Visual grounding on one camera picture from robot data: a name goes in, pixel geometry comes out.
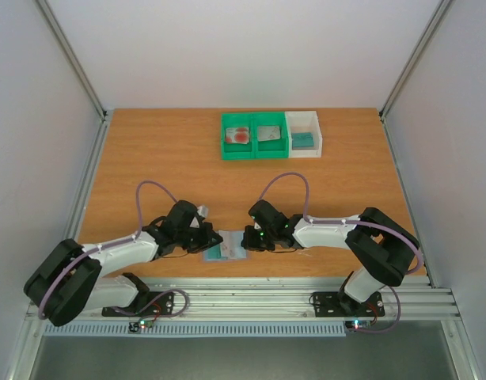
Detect red patterned card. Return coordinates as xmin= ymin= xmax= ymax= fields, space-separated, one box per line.
xmin=224 ymin=127 xmax=250 ymax=145

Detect circuit board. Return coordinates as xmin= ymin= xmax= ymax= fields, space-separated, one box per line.
xmin=127 ymin=321 xmax=154 ymax=334
xmin=345 ymin=319 xmax=376 ymax=331

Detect white bin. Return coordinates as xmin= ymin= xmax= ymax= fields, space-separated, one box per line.
xmin=285 ymin=111 xmax=323 ymax=158

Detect aluminium corner post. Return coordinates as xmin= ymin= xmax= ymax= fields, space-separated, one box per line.
xmin=378 ymin=0 xmax=454 ymax=123
xmin=33 ymin=0 xmax=108 ymax=120

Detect left green bin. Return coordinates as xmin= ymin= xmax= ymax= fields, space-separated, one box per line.
xmin=220 ymin=112 xmax=255 ymax=161

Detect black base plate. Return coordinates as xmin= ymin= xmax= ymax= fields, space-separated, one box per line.
xmin=101 ymin=291 xmax=174 ymax=317
xmin=309 ymin=291 xmax=385 ymax=317

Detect grey card in bin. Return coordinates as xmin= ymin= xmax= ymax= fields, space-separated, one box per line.
xmin=257 ymin=125 xmax=281 ymax=142

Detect white floral VIP card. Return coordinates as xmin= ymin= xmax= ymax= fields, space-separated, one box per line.
xmin=218 ymin=230 xmax=247 ymax=260

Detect green bin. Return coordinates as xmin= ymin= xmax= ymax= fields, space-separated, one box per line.
xmin=252 ymin=112 xmax=289 ymax=159
xmin=220 ymin=112 xmax=255 ymax=161

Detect left aluminium corner post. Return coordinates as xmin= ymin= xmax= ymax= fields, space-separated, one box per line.
xmin=33 ymin=0 xmax=108 ymax=120

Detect right circuit board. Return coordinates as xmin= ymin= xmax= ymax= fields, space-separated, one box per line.
xmin=345 ymin=319 xmax=376 ymax=331

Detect middle green bin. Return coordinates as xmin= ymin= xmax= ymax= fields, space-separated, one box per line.
xmin=252 ymin=112 xmax=289 ymax=159

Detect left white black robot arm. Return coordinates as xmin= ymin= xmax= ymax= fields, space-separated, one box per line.
xmin=24 ymin=200 xmax=223 ymax=327

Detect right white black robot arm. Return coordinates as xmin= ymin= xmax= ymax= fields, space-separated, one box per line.
xmin=241 ymin=200 xmax=422 ymax=316

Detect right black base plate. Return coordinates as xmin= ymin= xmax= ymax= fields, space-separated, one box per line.
xmin=309 ymin=291 xmax=385 ymax=317

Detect teal card in bin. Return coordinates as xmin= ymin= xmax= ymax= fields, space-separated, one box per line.
xmin=291 ymin=132 xmax=315 ymax=150

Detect left circuit board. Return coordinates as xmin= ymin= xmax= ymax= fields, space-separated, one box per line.
xmin=127 ymin=321 xmax=154 ymax=334

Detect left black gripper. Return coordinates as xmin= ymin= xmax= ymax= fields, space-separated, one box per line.
xmin=176 ymin=222 xmax=222 ymax=253

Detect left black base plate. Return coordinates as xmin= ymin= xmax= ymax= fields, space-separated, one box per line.
xmin=101 ymin=291 xmax=174 ymax=317

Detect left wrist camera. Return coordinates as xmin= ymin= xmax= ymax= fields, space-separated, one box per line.
xmin=190 ymin=205 xmax=209 ymax=228

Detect right aluminium corner post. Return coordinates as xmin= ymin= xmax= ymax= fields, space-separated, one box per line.
xmin=378 ymin=0 xmax=454 ymax=123

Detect teal card in holder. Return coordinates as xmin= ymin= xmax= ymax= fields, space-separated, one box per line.
xmin=203 ymin=245 xmax=222 ymax=262

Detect grey slotted cable duct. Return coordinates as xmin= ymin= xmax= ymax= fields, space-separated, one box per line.
xmin=44 ymin=321 xmax=346 ymax=338

